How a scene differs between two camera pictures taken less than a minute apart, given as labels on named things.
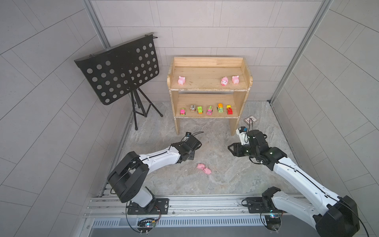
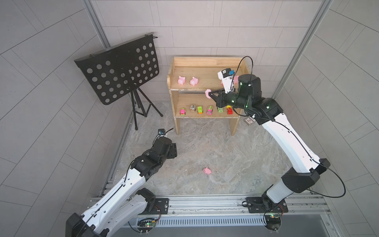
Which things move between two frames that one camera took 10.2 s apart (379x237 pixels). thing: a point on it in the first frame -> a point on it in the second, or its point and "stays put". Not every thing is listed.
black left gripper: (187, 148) -> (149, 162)
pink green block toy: (209, 110) stays put
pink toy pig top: (181, 80) stays put
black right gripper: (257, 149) -> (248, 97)
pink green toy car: (182, 111) stays put
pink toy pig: (201, 166) -> (207, 93)
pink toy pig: (235, 79) stays put
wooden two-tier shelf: (205, 87) stays put
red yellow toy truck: (229, 110) stays put
